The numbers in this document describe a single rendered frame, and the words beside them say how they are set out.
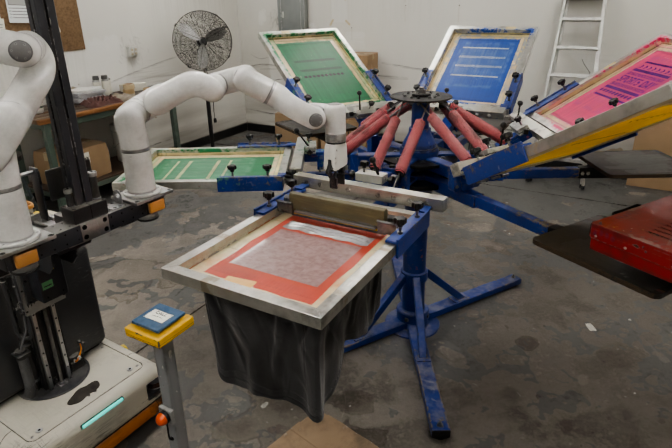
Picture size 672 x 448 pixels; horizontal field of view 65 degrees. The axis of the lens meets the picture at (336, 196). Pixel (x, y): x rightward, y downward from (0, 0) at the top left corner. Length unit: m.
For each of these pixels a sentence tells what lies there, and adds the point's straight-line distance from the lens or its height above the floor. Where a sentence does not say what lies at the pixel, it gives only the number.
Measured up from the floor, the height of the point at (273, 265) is 0.96.
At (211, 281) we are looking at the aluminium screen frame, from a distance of 1.62.
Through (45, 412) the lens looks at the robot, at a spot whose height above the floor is 0.28.
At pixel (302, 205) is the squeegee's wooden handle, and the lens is 2.04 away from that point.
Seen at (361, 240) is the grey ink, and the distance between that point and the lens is 1.88.
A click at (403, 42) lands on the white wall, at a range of 6.21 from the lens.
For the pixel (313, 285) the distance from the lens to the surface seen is 1.62.
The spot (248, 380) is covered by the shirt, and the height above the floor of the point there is 0.57.
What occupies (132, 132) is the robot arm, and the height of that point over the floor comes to 1.36.
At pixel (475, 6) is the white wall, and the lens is 5.94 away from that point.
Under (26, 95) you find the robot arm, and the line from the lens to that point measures 1.61.
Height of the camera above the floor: 1.78
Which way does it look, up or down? 21 degrees down
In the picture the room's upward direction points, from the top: 1 degrees counter-clockwise
